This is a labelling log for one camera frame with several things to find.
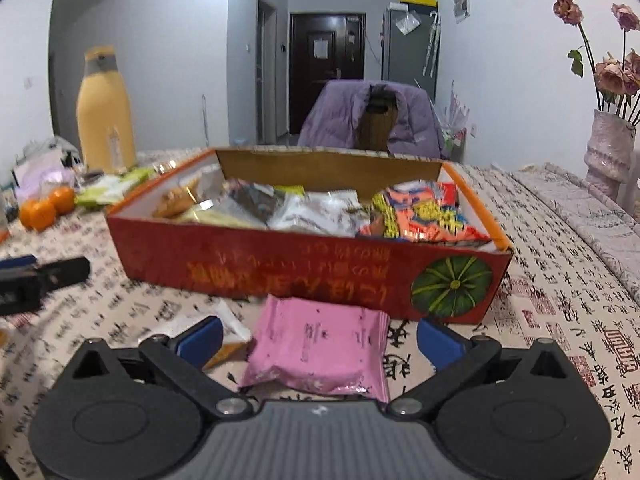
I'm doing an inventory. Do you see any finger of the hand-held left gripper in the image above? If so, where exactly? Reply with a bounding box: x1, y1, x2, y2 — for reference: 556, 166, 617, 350
0, 255, 92, 295

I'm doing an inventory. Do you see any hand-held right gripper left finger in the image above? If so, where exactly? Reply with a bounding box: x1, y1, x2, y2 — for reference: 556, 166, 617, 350
70, 316, 253, 421

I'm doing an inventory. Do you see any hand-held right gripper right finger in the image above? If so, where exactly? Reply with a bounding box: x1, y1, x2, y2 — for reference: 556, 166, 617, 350
387, 317, 571, 421

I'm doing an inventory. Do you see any red cardboard box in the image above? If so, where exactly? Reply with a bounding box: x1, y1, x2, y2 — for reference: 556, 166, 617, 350
106, 146, 515, 322

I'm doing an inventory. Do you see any pink snack packet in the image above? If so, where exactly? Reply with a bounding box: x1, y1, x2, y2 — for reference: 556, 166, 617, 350
239, 295, 392, 404

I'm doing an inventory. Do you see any yellow gold snack packet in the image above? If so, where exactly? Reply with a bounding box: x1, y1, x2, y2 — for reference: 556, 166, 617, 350
150, 299, 253, 372

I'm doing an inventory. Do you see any orange mandarin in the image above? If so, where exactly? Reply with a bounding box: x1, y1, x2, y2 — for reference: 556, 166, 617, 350
50, 186, 76, 213
19, 199, 56, 231

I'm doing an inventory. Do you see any green white snack packet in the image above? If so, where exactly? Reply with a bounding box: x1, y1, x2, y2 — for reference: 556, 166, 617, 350
75, 180, 131, 208
120, 167, 157, 186

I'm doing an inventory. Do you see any white plastic bag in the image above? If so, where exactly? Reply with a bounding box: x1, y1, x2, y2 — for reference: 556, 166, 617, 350
12, 152, 76, 196

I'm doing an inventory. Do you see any pale yellow snack packet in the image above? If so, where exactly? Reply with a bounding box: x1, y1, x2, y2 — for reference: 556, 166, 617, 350
179, 207, 268, 231

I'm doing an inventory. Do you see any grey cloth pile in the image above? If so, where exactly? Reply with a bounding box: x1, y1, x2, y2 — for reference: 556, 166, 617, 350
25, 136, 81, 166

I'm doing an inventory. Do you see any brown cookie packet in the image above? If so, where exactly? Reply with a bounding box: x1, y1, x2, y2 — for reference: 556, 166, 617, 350
152, 175, 221, 220

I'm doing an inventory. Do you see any red yellow snack packet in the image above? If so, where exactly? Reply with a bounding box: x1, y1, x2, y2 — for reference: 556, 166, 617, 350
357, 180, 495, 247

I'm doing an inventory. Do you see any dark grey snack packet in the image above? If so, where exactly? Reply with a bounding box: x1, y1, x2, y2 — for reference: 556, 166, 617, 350
220, 179, 281, 226

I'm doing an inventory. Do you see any yellow thermos bottle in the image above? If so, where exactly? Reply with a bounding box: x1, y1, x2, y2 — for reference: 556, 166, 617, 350
76, 46, 138, 173

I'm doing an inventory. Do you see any folded pink patterned cloth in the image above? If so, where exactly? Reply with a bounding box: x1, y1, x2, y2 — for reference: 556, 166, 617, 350
492, 161, 640, 306

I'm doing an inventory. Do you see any brown wooden chair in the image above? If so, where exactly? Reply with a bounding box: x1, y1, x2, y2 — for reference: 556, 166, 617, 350
357, 85, 398, 153

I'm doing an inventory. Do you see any purple padded jacket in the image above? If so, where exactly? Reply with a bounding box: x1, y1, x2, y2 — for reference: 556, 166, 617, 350
297, 80, 443, 160

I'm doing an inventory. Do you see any pink ceramic vase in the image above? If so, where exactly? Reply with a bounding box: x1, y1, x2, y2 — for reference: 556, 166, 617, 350
584, 109, 637, 201

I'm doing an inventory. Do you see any grey interior door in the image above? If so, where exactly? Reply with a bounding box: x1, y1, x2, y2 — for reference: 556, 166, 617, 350
256, 0, 278, 146

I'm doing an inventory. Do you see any dark brown entry door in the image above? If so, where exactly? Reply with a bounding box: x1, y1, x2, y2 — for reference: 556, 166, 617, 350
289, 12, 366, 133

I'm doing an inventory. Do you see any grey refrigerator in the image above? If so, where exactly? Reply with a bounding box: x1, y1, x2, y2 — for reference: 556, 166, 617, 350
382, 2, 441, 103

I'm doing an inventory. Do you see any folded white umbrella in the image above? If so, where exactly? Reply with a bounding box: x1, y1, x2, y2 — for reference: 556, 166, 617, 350
422, 10, 442, 78

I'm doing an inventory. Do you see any dried pink rose bouquet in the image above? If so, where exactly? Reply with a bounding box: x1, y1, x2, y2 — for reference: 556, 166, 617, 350
550, 0, 640, 126

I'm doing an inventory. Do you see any clear plastic bag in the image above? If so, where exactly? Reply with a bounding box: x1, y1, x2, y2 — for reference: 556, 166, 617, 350
392, 10, 422, 36

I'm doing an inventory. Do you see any wire storage cart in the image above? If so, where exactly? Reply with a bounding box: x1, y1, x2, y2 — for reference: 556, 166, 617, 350
440, 122, 468, 161

